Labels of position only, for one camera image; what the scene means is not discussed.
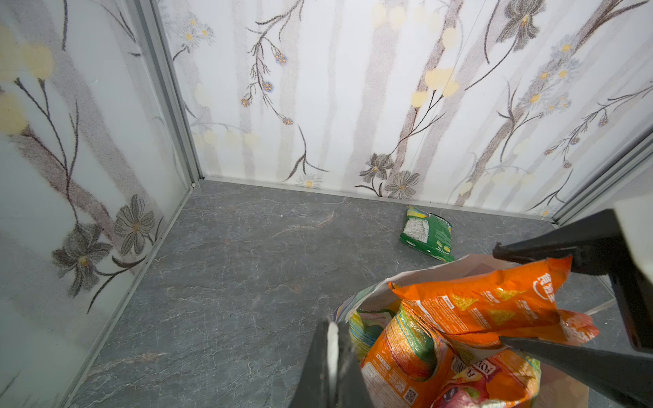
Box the green Fox's candy bag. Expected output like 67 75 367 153
349 300 401 362

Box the green snack packet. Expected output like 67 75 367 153
400 206 455 263

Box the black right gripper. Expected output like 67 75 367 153
492 209 652 407

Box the small orange snack packet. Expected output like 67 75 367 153
389 257 600 350

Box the orange mango candy bag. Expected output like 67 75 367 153
362 306 457 408
431 350 542 408

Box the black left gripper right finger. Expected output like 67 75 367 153
333 333 373 408

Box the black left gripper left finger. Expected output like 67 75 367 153
289 320 329 408

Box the floral white paper bag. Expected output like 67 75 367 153
335 255 599 407

